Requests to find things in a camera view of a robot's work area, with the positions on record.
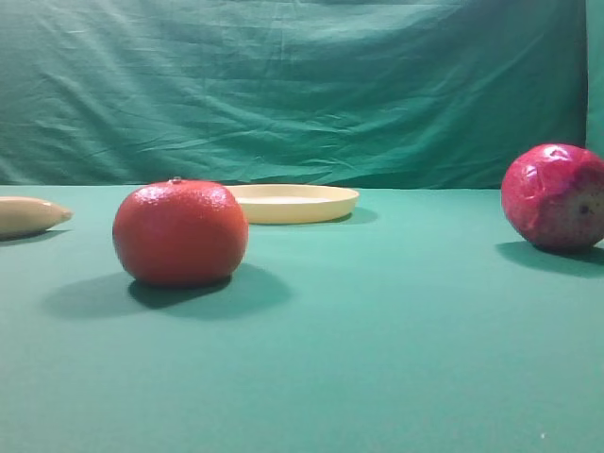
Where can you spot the red apple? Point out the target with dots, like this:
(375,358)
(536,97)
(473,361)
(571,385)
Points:
(553,197)

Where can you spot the yellow plate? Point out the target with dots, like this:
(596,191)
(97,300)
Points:
(285,204)

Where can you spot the orange tangerine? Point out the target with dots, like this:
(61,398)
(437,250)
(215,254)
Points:
(180,232)

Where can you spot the green backdrop cloth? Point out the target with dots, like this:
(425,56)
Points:
(371,94)

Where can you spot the yellow banana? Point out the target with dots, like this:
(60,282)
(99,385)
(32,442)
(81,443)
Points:
(21,215)

